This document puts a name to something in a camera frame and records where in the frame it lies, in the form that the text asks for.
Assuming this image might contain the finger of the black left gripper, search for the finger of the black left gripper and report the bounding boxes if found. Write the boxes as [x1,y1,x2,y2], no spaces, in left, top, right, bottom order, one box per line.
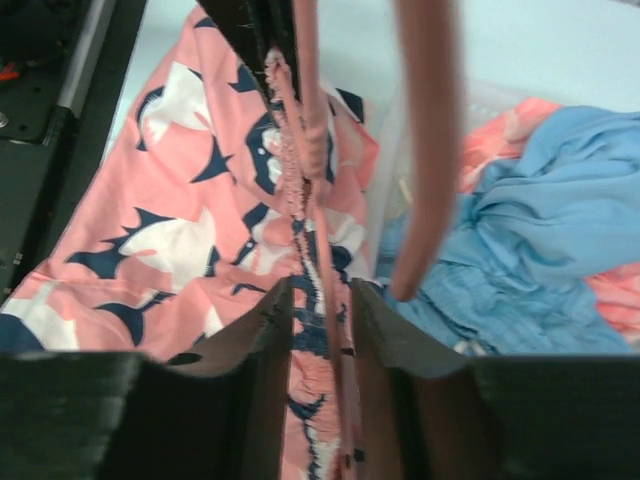
[199,0,300,99]

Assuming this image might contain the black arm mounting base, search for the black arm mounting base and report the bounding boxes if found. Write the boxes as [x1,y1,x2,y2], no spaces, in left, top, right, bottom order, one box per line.
[1,1,146,297]

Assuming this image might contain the coral pink garment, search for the coral pink garment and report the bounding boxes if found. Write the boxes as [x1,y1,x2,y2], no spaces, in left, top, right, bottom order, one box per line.
[459,98,639,348]

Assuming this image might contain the pink shark print shorts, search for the pink shark print shorts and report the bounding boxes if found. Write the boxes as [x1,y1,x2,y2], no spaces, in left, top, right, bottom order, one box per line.
[1,4,378,479]

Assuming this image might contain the white plastic laundry basket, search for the white plastic laundry basket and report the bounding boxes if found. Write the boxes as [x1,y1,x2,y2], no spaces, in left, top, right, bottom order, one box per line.
[369,74,531,271]

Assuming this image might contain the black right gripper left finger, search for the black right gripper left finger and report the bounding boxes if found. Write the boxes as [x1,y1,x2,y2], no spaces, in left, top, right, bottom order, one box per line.
[1,279,293,479]

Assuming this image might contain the pink wire hanger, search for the pink wire hanger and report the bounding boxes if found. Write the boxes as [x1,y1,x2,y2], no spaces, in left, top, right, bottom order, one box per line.
[282,1,460,479]

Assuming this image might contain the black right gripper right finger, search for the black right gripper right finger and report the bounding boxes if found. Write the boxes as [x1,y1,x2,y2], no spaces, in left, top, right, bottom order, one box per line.
[351,279,639,480]

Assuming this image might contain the light blue garment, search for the light blue garment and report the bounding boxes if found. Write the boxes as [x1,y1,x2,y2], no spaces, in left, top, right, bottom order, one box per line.
[383,106,639,356]

